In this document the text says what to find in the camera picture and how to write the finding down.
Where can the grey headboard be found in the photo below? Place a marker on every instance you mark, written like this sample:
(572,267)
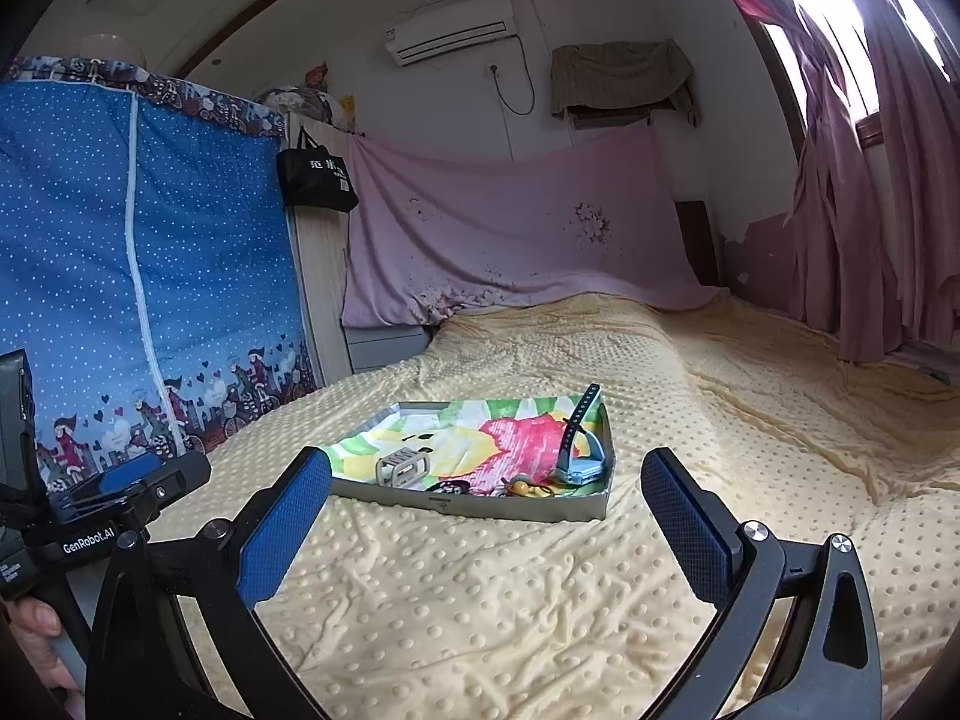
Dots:
(382,349)

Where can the person's left hand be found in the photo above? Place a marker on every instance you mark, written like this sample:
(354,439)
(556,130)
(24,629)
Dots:
(34,622)

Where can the grey metal buckle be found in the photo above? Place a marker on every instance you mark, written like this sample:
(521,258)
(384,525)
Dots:
(386,465)

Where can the brown draped cloth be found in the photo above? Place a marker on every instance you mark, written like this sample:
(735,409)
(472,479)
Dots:
(622,67)

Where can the blue dotted wardrobe cover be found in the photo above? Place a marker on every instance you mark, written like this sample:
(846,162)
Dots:
(187,240)

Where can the black tote bag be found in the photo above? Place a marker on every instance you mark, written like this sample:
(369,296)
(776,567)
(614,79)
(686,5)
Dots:
(315,180)

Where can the white air conditioner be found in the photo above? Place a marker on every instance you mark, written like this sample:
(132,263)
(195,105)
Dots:
(450,26)

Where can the pink hanging cloth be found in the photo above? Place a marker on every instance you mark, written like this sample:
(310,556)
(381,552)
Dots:
(510,225)

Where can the tan bedspread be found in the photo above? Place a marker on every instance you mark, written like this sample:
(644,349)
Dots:
(750,390)

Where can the dark wooden board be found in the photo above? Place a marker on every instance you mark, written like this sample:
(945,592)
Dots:
(697,240)

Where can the colourful printed paper liner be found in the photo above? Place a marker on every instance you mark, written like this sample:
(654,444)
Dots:
(517,435)

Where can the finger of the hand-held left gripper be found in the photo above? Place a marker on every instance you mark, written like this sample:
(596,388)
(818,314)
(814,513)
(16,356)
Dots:
(124,476)
(172,484)

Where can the pink curtain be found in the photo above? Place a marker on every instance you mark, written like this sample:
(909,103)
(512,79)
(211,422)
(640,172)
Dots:
(930,202)
(840,240)

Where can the pile of clothes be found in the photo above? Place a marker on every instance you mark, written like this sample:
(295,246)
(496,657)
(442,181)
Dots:
(300,101)

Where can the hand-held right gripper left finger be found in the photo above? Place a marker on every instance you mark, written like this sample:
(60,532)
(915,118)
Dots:
(285,532)

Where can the black hair clip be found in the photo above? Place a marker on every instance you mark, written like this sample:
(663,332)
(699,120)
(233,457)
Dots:
(450,490)

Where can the grey shallow box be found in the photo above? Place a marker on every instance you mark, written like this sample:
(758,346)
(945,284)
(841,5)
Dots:
(525,506)

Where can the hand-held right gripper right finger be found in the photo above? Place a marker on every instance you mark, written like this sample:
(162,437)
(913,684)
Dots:
(690,532)

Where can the cream dotted blanket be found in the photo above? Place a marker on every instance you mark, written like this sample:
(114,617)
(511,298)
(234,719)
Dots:
(487,615)

